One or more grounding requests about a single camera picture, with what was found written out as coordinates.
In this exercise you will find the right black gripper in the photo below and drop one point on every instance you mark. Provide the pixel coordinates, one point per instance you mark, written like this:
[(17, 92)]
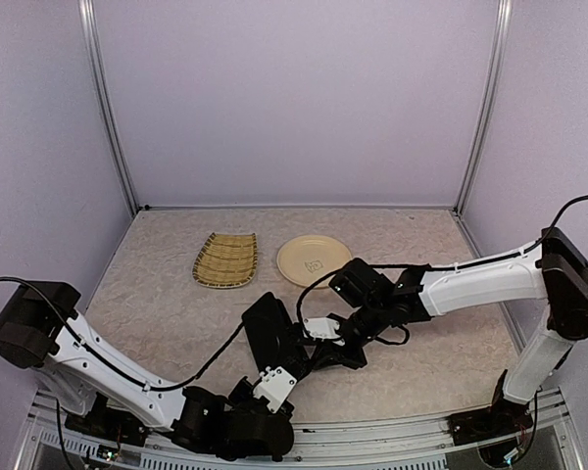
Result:
[(326, 350)]

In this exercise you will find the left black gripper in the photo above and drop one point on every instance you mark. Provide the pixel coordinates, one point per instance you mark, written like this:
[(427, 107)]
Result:
[(243, 386)]

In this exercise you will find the black zip tool case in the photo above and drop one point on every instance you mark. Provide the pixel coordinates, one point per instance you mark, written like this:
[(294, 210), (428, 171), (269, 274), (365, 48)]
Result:
[(273, 338)]

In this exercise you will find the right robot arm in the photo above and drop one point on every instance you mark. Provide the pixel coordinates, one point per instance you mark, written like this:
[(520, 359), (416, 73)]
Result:
[(549, 268)]

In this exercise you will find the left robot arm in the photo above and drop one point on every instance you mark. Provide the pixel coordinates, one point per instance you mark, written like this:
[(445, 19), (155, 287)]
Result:
[(41, 329)]

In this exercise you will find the cream round plate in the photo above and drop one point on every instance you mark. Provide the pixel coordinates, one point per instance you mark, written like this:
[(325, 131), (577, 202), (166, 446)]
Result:
[(305, 259)]

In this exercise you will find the woven bamboo tray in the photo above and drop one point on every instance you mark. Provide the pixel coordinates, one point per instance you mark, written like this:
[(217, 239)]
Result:
[(226, 261)]

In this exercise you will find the aluminium front rail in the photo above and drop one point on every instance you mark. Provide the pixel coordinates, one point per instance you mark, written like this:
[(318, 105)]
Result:
[(421, 442)]

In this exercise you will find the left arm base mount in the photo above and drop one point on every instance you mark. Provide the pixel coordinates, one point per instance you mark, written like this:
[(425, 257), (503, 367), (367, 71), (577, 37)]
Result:
[(111, 425)]

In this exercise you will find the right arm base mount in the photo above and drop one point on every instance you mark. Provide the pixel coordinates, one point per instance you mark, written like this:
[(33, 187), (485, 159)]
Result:
[(478, 425)]

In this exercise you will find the right aluminium frame post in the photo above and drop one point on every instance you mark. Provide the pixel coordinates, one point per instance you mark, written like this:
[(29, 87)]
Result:
[(495, 66)]

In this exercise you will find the aluminium frame post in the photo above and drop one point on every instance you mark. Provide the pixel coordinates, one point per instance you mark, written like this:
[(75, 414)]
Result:
[(94, 51), (495, 66)]

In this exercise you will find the left aluminium frame post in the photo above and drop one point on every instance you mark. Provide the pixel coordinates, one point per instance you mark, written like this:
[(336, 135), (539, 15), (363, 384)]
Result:
[(94, 51)]

